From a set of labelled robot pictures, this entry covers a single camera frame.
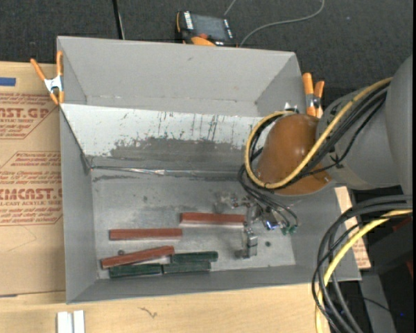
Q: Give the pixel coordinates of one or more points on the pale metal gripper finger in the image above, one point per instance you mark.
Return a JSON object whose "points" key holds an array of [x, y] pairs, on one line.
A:
{"points": [[251, 243], [249, 217]]}

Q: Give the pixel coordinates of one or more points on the red-brown flat block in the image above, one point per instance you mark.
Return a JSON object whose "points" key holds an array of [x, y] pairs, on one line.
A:
{"points": [[211, 218], [135, 257], [145, 234]]}

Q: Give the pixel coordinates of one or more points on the dark green flat block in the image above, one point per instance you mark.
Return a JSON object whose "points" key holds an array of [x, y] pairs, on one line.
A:
{"points": [[194, 256], [187, 267], [135, 271]]}

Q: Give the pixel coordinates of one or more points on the grey metal bin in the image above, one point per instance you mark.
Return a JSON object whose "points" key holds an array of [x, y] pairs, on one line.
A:
{"points": [[142, 193]]}

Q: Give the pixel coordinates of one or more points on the brown cardboard board red print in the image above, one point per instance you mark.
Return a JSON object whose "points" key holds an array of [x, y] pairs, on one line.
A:
{"points": [[24, 241]]}

